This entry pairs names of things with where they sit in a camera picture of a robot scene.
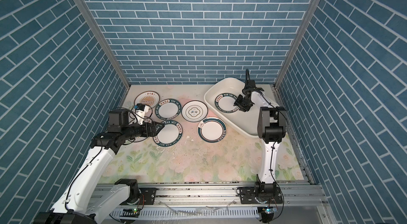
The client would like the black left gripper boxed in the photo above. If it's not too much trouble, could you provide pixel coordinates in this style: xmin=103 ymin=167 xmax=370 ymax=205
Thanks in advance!
xmin=121 ymin=119 xmax=165 ymax=140

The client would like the green red ring plate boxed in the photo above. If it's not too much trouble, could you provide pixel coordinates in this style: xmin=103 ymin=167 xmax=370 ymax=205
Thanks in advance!
xmin=197 ymin=117 xmax=227 ymax=143

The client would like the white plastic bin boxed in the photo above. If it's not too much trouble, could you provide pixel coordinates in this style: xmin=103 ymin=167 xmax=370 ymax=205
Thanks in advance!
xmin=204 ymin=78 xmax=259 ymax=138

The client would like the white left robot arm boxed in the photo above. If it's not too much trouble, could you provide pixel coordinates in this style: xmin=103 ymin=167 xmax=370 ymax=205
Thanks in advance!
xmin=34 ymin=122 xmax=165 ymax=224

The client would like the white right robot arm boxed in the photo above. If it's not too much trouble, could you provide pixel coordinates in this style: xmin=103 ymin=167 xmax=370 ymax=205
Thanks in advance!
xmin=234 ymin=87 xmax=287 ymax=191

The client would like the floral table mat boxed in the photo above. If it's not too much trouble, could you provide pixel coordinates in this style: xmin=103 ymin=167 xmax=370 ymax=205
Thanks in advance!
xmin=98 ymin=85 xmax=304 ymax=184

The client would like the aluminium corner post left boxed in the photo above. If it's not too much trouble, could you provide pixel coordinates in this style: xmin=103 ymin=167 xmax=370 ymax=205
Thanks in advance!
xmin=73 ymin=0 xmax=131 ymax=90

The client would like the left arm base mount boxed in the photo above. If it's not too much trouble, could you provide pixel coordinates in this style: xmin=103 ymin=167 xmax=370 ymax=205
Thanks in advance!
xmin=114 ymin=178 xmax=158 ymax=206

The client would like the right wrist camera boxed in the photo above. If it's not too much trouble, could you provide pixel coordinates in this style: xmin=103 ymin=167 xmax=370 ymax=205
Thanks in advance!
xmin=242 ymin=69 xmax=264 ymax=96

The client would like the green rim plate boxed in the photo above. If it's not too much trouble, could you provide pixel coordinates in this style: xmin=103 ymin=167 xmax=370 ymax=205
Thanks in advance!
xmin=214 ymin=92 xmax=239 ymax=114
xmin=155 ymin=98 xmax=182 ymax=120
xmin=153 ymin=120 xmax=183 ymax=147

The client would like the white plate grey emblem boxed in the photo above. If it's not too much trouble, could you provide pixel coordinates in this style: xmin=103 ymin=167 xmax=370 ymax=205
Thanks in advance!
xmin=181 ymin=101 xmax=208 ymax=123

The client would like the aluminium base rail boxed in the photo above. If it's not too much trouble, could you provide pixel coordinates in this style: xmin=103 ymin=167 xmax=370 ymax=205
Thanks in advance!
xmin=107 ymin=181 xmax=329 ymax=223

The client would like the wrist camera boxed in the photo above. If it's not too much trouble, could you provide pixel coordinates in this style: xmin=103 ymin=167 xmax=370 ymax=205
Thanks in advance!
xmin=109 ymin=103 xmax=151 ymax=126
xmin=242 ymin=69 xmax=264 ymax=96

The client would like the orange sunburst plate far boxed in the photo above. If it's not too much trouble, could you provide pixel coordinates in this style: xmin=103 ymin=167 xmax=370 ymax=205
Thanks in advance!
xmin=134 ymin=91 xmax=161 ymax=108

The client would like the aluminium corner post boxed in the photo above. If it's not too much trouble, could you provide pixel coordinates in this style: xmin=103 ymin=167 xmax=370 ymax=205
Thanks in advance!
xmin=274 ymin=0 xmax=321 ymax=89
xmin=73 ymin=0 xmax=131 ymax=90

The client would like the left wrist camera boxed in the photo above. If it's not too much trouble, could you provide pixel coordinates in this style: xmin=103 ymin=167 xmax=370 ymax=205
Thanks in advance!
xmin=109 ymin=103 xmax=151 ymax=126

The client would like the aluminium corner post right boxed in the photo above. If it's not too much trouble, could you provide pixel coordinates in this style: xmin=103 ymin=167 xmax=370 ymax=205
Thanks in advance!
xmin=274 ymin=0 xmax=321 ymax=89

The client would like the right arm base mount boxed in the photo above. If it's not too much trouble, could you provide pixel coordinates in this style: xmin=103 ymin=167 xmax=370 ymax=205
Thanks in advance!
xmin=236 ymin=182 xmax=284 ymax=204

